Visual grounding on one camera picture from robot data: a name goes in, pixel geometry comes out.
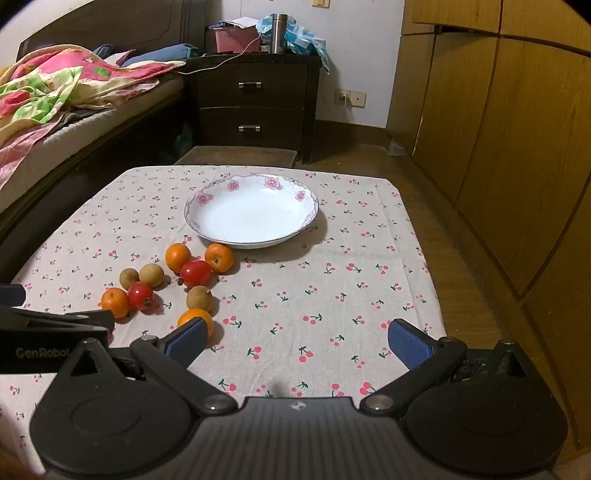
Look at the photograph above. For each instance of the dark wooden bed frame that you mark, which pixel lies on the dark wooden bed frame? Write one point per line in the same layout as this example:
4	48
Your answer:
69	194

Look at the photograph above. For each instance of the floral pink green blanket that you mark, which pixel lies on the floral pink green blanket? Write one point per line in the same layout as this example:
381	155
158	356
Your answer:
41	87

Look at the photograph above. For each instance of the dark nightstand drawer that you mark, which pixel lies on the dark nightstand drawer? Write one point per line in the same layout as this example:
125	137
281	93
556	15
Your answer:
277	85
277	134

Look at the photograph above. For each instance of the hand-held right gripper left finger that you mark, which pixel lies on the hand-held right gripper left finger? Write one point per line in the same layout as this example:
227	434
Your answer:
189	339

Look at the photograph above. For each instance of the blue pillow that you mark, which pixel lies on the blue pillow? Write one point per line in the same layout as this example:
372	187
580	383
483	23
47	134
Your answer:
161	53

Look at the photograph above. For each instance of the orange mandarin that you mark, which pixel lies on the orange mandarin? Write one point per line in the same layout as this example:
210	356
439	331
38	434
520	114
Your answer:
219	257
115	302
202	317
178	257

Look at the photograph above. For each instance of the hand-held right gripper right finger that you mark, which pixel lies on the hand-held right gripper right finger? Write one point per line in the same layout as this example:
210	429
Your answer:
408	344

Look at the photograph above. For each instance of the cherry print tablecloth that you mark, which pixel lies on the cherry print tablecloth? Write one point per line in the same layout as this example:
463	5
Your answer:
300	286

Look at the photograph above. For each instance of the bed mattress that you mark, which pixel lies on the bed mattress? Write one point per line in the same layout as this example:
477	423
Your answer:
92	124

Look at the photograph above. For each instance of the dark wooden stool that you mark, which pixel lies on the dark wooden stool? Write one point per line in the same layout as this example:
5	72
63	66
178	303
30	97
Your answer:
235	156

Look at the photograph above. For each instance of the brown kiwi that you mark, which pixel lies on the brown kiwi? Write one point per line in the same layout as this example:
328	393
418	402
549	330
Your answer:
199	298

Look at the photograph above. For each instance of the blue plastic bag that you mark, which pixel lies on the blue plastic bag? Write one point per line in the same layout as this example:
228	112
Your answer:
307	37

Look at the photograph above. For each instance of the red tomato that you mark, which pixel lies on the red tomato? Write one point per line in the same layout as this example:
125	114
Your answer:
140	295
196	273

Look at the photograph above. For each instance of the brown longan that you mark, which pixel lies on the brown longan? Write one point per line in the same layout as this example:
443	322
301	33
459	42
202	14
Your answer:
129	277
151	274

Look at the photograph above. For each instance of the wooden wardrobe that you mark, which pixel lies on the wooden wardrobe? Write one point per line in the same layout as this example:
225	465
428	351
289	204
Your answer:
508	138

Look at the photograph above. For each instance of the wall outlet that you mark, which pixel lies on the wall outlet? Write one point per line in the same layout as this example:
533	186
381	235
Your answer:
353	98

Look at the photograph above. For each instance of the pink basket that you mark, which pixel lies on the pink basket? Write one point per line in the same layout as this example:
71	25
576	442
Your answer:
231	41

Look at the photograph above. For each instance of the dark wooden nightstand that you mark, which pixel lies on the dark wooden nightstand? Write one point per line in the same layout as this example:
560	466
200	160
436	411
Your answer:
314	115

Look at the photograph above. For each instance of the steel thermos flask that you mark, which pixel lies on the steel thermos flask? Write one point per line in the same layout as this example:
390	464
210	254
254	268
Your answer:
278	34

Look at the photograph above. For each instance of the wall light switch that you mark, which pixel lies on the wall light switch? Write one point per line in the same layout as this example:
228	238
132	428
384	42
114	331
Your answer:
322	2

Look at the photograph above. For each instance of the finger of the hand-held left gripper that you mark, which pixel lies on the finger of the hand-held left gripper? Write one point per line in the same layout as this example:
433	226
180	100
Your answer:
55	319
11	295

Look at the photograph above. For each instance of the white floral plate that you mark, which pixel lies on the white floral plate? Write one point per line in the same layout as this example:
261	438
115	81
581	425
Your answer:
251	217

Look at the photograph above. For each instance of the clear plastic scrap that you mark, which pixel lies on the clear plastic scrap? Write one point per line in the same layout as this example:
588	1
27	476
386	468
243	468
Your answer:
396	148

